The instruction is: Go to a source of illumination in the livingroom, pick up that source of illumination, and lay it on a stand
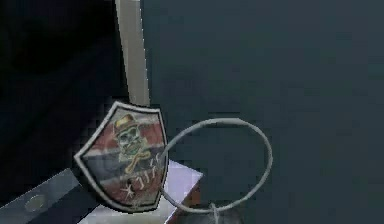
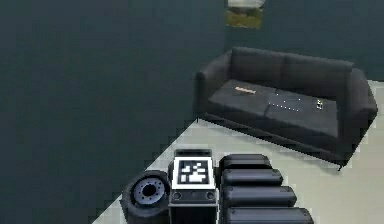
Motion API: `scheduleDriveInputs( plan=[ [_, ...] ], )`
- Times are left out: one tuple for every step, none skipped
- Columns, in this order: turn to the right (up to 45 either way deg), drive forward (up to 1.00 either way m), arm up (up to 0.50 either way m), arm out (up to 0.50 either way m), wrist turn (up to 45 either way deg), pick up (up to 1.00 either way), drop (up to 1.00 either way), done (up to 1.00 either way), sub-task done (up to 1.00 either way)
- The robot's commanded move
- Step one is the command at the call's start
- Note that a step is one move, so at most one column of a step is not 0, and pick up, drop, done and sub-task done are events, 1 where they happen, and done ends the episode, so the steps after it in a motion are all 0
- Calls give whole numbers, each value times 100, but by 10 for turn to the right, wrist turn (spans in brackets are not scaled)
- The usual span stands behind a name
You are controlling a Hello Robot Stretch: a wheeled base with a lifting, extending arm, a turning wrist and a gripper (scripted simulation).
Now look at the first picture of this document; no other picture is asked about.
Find keychain with skull shield badge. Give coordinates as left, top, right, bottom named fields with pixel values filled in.
left=73, top=101, right=274, bottom=224

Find white topped brown table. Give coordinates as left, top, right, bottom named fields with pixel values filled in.
left=77, top=159, right=204, bottom=224

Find grey flat slab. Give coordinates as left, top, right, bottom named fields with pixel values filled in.
left=0, top=167, right=101, bottom=224

